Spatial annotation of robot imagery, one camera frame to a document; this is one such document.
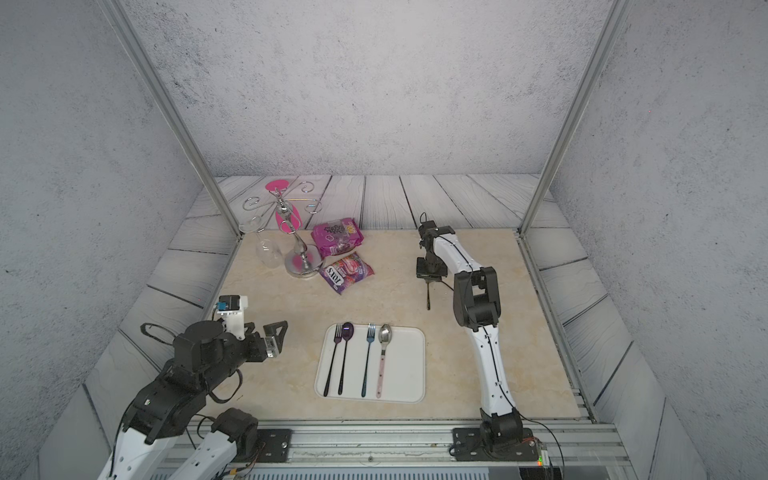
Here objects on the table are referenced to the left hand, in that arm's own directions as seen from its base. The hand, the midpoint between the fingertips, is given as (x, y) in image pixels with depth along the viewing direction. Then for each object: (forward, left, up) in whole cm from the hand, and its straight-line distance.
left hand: (275, 325), depth 70 cm
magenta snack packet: (+44, -7, -16) cm, 48 cm away
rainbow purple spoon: (+21, -39, -23) cm, 50 cm away
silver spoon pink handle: (+7, -25, -21) cm, 33 cm away
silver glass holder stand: (+37, +5, -22) cm, 44 cm away
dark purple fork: (+7, -10, -23) cm, 26 cm away
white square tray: (-3, -30, -23) cm, 38 cm away
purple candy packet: (+30, -11, -20) cm, 38 cm away
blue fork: (+7, -20, -22) cm, 31 cm away
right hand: (+29, -40, -22) cm, 54 cm away
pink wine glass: (+35, +4, +3) cm, 36 cm away
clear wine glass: (+29, +11, -7) cm, 32 cm away
